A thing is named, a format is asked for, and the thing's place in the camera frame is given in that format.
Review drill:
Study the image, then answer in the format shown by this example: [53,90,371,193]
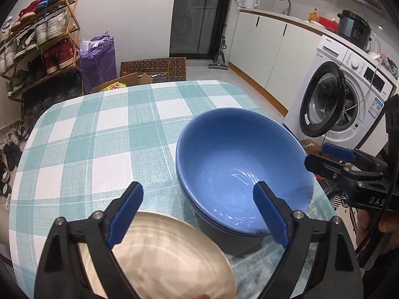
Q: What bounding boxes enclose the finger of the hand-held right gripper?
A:
[305,155,362,190]
[322,143,387,170]

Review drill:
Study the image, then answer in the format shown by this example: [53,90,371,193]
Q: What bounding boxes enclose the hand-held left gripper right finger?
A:
[253,181,364,299]

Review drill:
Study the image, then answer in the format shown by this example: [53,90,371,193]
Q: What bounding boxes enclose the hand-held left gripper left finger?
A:
[34,181,144,299]

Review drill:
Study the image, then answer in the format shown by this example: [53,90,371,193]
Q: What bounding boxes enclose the blue bowl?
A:
[175,108,314,234]
[179,177,281,238]
[196,209,270,256]

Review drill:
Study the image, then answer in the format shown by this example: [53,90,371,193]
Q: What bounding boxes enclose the cream plate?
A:
[78,211,236,299]

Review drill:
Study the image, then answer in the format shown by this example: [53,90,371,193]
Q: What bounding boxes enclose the person's right hand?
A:
[356,210,399,250]

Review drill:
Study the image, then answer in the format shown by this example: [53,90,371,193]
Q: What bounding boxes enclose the small brown cardboard box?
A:
[301,139,328,156]

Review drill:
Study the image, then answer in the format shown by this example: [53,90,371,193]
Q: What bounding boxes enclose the black white patterned rug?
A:
[327,190,353,212]

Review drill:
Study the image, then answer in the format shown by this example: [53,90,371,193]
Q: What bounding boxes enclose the teal checked tablecloth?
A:
[8,80,337,299]

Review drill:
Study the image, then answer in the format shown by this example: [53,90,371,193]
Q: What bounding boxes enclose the white washing machine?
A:
[282,34,395,150]

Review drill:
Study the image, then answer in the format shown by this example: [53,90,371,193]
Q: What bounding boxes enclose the white base cabinets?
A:
[228,9,323,117]

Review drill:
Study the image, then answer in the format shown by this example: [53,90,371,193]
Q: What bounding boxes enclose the black pressure cooker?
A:
[337,10,372,50]

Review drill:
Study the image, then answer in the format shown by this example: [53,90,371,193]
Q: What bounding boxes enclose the scattered black white shoes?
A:
[0,120,32,200]

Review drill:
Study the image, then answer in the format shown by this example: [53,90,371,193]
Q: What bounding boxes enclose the red box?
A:
[318,16,339,32]

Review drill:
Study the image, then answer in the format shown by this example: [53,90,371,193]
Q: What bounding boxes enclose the yellow red snack pack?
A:
[100,82,127,91]

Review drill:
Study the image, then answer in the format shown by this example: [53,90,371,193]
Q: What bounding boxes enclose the open cardboard box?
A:
[91,72,153,94]

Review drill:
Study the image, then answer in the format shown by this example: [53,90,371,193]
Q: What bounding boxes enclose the upright floor mop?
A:
[208,0,234,70]

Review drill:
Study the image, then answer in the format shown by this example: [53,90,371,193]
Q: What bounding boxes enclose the patterned cardboard box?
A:
[120,57,187,83]

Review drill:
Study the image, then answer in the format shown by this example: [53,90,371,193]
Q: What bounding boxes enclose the purple plastic bag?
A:
[79,31,117,92]

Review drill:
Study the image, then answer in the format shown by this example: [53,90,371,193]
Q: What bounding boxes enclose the wooden shoe rack with shoes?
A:
[0,0,82,116]

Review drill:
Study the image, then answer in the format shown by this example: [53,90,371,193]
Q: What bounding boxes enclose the dark glass door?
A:
[169,0,235,60]

